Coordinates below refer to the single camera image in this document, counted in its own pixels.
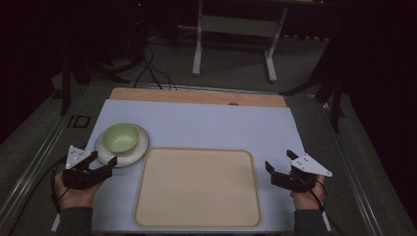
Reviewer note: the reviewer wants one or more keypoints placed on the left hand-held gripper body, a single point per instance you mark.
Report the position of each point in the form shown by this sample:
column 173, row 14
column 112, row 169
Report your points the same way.
column 82, row 179

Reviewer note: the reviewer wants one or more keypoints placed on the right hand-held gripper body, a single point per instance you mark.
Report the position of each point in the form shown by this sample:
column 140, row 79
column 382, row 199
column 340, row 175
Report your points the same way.
column 300, row 180

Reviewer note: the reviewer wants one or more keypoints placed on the light green bowl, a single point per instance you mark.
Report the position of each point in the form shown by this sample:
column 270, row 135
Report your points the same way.
column 120, row 137

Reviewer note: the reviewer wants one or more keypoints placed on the white plate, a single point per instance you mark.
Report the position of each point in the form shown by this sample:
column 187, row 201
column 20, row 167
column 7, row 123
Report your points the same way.
column 139, row 150

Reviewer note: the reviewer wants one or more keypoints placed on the beige tray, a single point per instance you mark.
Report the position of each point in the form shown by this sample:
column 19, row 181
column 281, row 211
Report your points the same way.
column 197, row 188

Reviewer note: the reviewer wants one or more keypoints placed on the person's left hand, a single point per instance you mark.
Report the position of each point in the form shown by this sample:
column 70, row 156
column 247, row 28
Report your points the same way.
column 76, row 198

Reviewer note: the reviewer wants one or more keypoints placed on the person's right hand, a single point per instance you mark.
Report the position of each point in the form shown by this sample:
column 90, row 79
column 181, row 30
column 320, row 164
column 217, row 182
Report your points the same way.
column 306, row 199

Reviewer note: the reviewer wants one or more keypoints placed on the black stand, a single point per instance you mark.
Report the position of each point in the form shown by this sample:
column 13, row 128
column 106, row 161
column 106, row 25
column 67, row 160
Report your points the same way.
column 336, row 108
column 66, row 90

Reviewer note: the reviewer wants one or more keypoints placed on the white table mat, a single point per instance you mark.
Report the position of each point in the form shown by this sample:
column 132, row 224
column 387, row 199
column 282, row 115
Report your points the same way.
column 203, row 126

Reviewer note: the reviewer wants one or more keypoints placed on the black equipment with red light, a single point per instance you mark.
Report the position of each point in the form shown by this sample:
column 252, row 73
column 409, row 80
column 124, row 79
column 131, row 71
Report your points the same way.
column 139, row 29

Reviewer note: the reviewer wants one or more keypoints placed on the white metal stand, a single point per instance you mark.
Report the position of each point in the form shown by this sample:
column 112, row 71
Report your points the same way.
column 234, row 25

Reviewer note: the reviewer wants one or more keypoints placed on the black rectangular floor frame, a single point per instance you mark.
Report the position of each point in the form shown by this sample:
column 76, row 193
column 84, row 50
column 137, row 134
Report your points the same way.
column 70, row 121

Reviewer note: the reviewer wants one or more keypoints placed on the metal floor rail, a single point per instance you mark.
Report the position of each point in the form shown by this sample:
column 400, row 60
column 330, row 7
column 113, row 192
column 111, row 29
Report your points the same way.
column 354, row 183
column 32, row 170

